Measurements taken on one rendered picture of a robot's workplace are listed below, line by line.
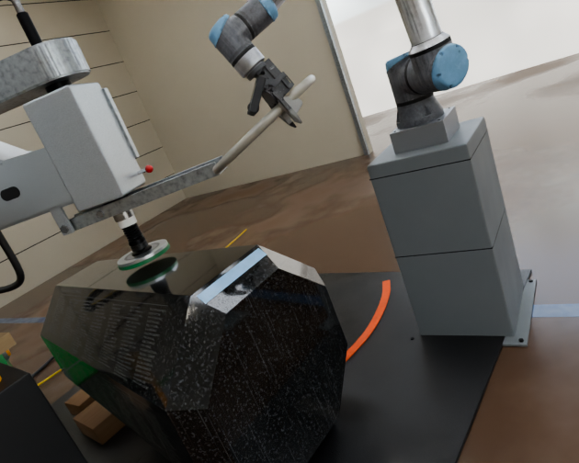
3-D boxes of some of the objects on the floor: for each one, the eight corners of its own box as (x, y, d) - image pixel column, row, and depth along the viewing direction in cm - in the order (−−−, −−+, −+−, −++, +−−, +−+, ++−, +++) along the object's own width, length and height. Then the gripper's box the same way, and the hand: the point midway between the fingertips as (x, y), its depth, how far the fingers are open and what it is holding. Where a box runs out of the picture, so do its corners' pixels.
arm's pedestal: (434, 286, 249) (389, 137, 224) (537, 281, 220) (498, 109, 194) (407, 344, 211) (349, 173, 186) (527, 346, 182) (478, 144, 157)
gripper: (271, 51, 135) (319, 107, 139) (262, 66, 147) (306, 117, 151) (251, 70, 133) (300, 125, 137) (243, 83, 145) (289, 133, 149)
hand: (294, 123), depth 143 cm, fingers closed on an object, 5 cm apart
